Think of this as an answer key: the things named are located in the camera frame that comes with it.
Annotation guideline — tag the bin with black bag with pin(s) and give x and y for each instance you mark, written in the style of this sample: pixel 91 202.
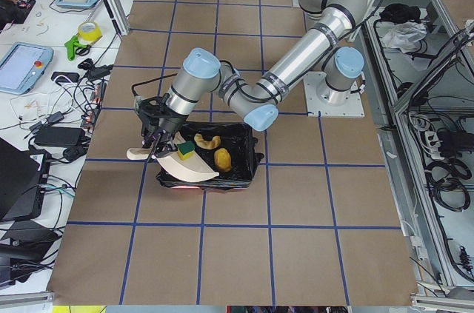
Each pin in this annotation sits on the bin with black bag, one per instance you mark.
pixel 227 148

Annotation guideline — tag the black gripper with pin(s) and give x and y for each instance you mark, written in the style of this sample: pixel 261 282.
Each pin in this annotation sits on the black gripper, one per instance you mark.
pixel 170 123

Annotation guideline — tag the near teach pendant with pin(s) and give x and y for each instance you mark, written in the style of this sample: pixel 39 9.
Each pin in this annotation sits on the near teach pendant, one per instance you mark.
pixel 22 66

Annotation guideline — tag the yellow tape roll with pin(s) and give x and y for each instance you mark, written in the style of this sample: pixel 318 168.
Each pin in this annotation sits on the yellow tape roll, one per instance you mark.
pixel 89 31

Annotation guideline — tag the yellow potato toy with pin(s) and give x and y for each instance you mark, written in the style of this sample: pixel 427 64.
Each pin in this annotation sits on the yellow potato toy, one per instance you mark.
pixel 222 160

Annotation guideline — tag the green clamp tool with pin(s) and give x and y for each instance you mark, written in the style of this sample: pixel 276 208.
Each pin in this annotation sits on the green clamp tool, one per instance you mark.
pixel 76 48

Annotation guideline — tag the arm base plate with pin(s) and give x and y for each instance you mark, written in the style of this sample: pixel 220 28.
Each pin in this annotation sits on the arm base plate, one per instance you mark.
pixel 323 101

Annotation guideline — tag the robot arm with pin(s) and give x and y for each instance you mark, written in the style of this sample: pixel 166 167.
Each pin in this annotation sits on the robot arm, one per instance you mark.
pixel 201 72

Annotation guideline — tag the beige plastic dustpan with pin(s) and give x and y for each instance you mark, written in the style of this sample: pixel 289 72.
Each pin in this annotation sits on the beige plastic dustpan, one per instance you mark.
pixel 194 169

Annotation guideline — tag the green yellow sponge piece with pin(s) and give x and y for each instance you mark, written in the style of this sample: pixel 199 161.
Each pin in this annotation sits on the green yellow sponge piece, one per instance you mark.
pixel 185 150

